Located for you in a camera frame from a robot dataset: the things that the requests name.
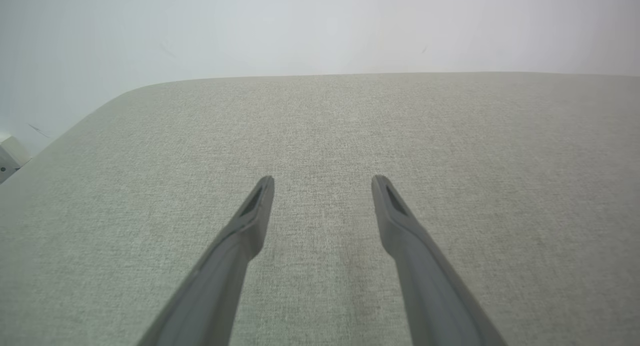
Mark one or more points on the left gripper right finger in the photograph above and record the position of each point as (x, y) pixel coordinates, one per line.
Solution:
(430, 286)

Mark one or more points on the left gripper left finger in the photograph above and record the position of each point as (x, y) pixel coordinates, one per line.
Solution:
(220, 286)

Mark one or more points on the grey fabric sofa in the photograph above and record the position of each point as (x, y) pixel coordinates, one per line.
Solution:
(320, 135)

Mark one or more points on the white box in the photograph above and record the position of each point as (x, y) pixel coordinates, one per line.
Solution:
(12, 158)

